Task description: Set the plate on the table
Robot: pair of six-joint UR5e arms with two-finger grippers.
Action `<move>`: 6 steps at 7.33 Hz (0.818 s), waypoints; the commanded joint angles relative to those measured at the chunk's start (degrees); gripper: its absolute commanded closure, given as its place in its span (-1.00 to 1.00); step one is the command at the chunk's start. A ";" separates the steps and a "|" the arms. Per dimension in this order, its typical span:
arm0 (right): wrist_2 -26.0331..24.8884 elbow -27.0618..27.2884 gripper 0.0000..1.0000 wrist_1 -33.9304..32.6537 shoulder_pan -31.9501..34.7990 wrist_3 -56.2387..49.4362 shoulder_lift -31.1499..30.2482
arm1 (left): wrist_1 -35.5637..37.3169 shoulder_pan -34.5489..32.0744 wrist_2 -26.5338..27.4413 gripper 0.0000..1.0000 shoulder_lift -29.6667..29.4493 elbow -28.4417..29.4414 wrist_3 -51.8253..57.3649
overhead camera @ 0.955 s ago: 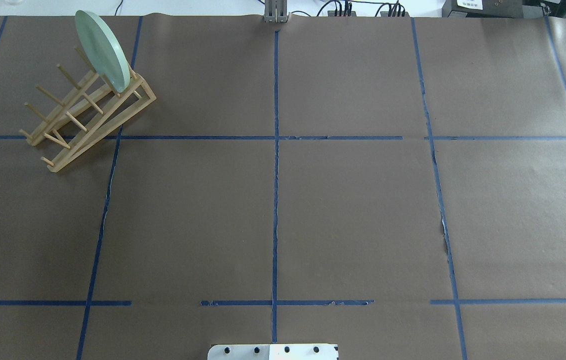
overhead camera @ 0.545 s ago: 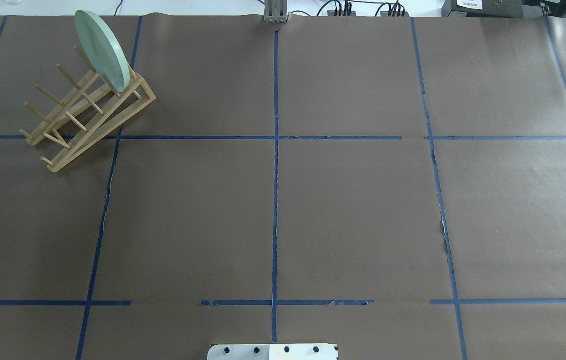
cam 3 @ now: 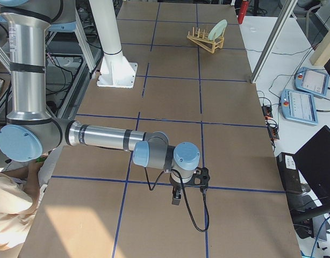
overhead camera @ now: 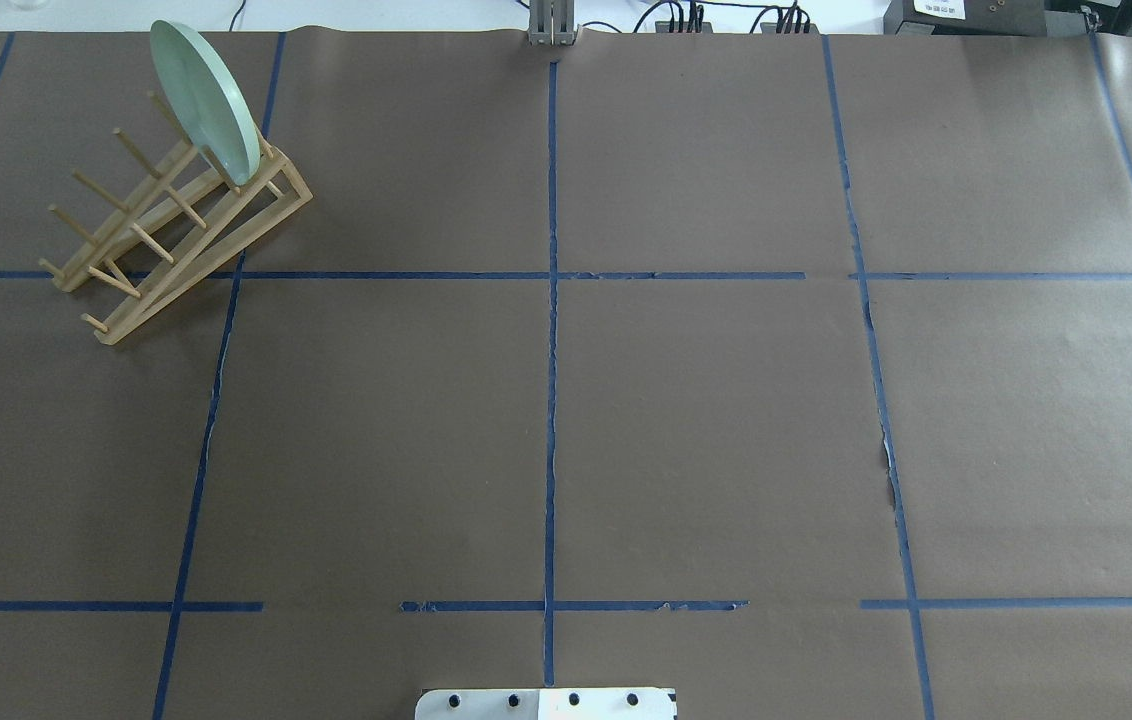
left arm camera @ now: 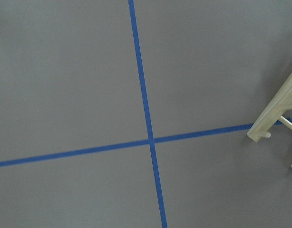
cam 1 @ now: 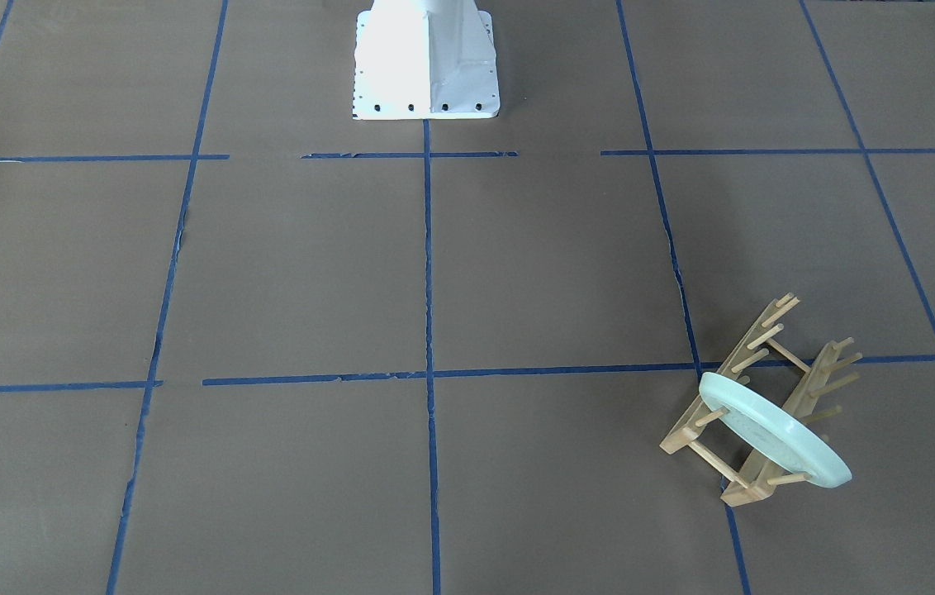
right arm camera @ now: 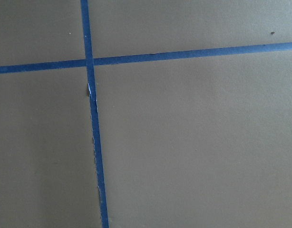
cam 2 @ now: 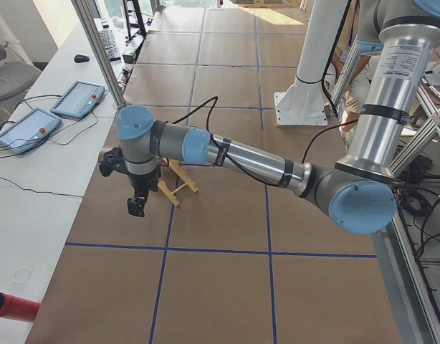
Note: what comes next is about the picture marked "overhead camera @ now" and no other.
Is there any pale green round plate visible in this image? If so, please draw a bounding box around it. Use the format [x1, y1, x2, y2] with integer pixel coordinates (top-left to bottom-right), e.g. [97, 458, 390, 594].
[149, 20, 263, 186]

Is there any black usb hub left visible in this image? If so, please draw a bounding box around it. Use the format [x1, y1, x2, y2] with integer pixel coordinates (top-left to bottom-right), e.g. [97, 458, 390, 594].
[654, 5, 713, 35]

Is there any black usb hub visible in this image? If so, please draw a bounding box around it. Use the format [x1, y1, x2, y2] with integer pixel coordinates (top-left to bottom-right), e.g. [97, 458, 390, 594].
[654, 5, 713, 35]
[752, 6, 818, 35]

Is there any black usb hub right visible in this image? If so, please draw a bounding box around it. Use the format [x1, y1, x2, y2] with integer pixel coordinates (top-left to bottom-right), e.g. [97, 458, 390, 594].
[752, 6, 818, 35]

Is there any wooden dish rack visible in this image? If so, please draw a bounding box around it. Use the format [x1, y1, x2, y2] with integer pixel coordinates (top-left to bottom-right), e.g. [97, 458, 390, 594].
[37, 91, 314, 345]

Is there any black computer box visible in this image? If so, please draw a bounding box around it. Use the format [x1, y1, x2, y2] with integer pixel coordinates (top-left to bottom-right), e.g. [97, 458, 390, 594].
[882, 1, 1098, 37]

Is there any grey aluminium frame post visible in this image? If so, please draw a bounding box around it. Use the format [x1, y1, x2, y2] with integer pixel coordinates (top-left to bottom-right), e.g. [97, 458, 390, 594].
[520, 0, 578, 46]

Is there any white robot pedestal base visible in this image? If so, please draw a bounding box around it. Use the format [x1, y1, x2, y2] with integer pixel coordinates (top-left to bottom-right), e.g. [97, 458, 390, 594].
[414, 685, 679, 719]

